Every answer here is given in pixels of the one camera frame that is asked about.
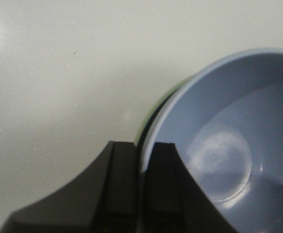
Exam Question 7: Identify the blue bowl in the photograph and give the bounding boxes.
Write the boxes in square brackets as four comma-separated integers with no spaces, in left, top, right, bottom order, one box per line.
[137,48,283,233]

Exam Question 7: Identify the light green bowl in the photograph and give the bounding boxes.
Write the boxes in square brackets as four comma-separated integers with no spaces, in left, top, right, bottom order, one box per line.
[134,75,194,151]

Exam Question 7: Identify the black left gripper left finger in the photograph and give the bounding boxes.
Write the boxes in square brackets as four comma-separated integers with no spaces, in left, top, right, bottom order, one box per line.
[0,141,139,233]

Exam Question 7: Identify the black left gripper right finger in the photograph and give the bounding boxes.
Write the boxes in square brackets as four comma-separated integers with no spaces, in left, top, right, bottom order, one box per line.
[143,143,235,233]

